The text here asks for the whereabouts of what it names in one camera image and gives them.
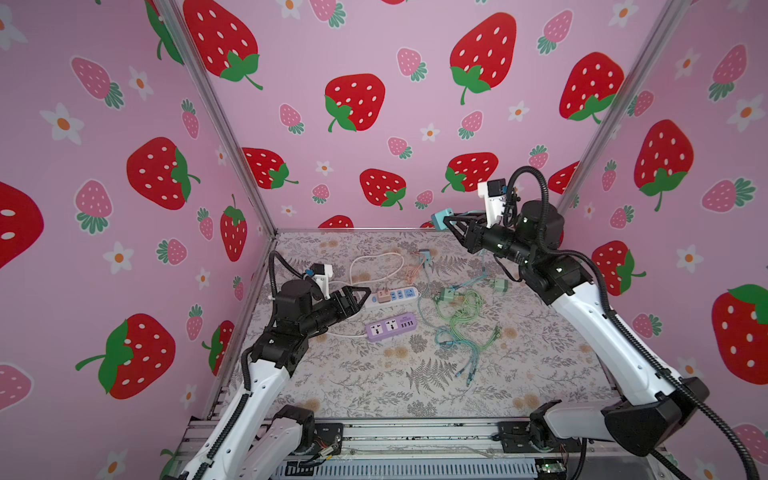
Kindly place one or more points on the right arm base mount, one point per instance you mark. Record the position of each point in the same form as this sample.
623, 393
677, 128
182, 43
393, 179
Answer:
532, 435

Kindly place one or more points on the purple power strip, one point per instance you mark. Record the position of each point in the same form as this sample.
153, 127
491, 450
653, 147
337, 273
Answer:
390, 327

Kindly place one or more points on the light green charger plug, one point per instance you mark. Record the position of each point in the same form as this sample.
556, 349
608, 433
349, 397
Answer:
500, 285

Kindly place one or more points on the teal charger plug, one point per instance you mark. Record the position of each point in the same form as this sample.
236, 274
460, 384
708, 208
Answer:
438, 219

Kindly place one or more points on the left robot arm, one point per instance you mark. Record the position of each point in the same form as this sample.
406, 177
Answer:
303, 307

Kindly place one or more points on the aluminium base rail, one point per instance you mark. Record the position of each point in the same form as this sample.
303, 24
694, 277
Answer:
441, 448

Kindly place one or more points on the white blue power strip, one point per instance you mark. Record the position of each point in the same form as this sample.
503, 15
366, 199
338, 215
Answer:
399, 296

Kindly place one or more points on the pink charger plug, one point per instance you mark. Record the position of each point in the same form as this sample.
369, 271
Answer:
383, 296

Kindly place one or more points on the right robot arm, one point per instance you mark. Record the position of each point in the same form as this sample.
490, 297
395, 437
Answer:
519, 224

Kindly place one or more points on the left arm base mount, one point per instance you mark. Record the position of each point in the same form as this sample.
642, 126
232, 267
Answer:
295, 432

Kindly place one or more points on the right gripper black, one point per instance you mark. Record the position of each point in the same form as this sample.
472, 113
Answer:
475, 232

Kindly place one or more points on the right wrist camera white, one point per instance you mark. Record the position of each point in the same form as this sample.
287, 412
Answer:
494, 195

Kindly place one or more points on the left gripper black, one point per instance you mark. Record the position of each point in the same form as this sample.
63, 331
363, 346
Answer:
346, 297

